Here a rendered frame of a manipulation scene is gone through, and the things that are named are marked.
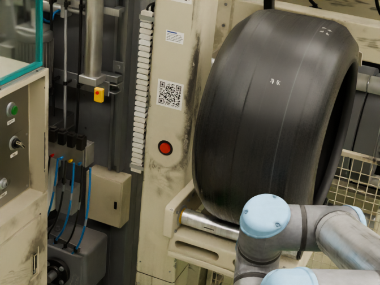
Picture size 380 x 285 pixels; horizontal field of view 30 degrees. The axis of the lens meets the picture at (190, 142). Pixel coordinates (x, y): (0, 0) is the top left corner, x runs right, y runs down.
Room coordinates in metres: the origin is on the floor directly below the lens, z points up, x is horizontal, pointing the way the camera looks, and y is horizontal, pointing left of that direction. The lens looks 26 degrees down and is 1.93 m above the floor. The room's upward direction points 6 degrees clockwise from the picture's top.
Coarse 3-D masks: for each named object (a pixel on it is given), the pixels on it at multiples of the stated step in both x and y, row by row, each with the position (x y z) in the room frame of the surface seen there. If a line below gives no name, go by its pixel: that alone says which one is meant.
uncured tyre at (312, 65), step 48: (240, 48) 1.61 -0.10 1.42; (288, 48) 1.60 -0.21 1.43; (336, 48) 1.62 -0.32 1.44; (240, 96) 1.52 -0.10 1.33; (288, 96) 1.50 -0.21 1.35; (336, 96) 1.57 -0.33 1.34; (240, 144) 1.48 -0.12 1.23; (288, 144) 1.45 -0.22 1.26; (336, 144) 1.85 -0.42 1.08; (240, 192) 1.48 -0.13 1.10; (288, 192) 1.44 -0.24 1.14
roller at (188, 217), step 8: (184, 208) 1.68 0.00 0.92; (184, 216) 1.65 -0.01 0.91; (192, 216) 1.65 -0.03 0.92; (200, 216) 1.65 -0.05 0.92; (208, 216) 1.65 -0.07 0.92; (184, 224) 1.66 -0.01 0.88; (192, 224) 1.64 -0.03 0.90; (200, 224) 1.63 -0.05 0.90; (208, 224) 1.63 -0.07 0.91; (216, 224) 1.62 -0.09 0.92; (224, 224) 1.62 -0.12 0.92; (232, 224) 1.62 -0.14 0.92; (216, 232) 1.62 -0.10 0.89; (224, 232) 1.61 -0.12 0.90; (232, 232) 1.60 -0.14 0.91; (288, 256) 1.55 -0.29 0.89; (296, 256) 1.54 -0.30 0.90
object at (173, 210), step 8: (192, 184) 1.77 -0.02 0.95; (184, 192) 1.72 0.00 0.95; (192, 192) 1.74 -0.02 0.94; (176, 200) 1.67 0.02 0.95; (184, 200) 1.69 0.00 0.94; (192, 200) 1.75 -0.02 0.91; (200, 200) 1.81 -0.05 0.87; (168, 208) 1.63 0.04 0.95; (176, 208) 1.64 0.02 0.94; (192, 208) 1.76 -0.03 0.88; (168, 216) 1.63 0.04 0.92; (176, 216) 1.64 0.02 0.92; (168, 224) 1.63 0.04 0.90; (176, 224) 1.65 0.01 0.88; (168, 232) 1.62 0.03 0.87
